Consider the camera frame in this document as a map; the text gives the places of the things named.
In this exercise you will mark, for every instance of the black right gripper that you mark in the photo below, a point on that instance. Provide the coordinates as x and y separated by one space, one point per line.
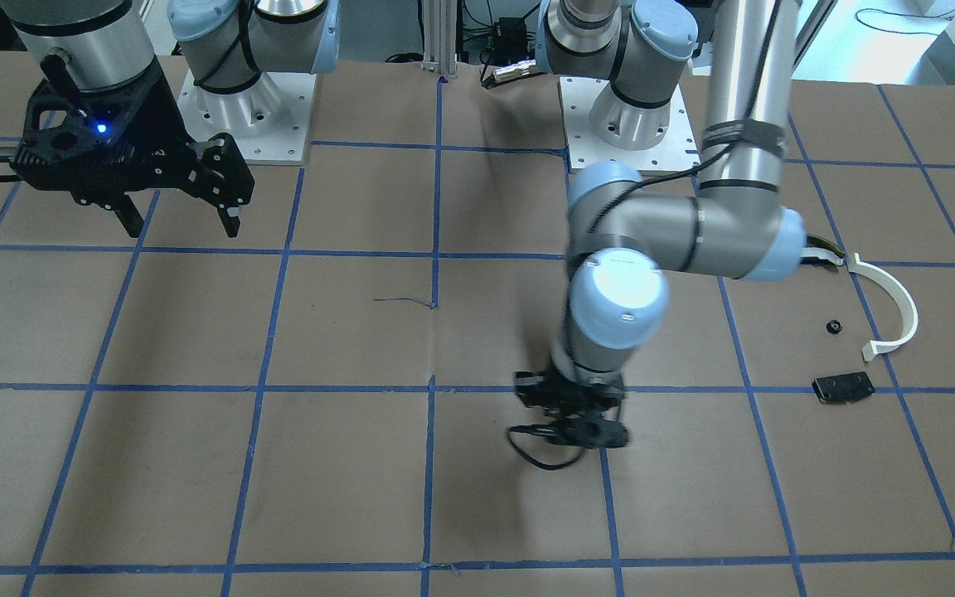
164 117

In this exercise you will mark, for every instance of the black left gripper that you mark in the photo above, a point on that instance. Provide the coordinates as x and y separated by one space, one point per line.
540 395

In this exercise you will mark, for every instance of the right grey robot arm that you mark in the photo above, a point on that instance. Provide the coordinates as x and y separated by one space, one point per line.
227 44

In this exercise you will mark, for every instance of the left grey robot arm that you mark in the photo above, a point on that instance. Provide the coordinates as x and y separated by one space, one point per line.
733 61

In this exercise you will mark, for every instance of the brown paper table cover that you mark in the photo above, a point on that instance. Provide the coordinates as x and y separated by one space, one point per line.
317 407

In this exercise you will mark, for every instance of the black flat plastic plate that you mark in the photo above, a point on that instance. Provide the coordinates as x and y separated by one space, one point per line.
843 388

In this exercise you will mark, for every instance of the curved metal brake shoe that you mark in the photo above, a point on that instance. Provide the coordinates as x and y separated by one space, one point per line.
822 252

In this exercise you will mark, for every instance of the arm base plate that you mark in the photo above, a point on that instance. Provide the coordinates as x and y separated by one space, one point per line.
269 122
600 127

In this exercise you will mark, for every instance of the aluminium frame post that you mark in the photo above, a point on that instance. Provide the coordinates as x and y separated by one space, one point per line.
439 35

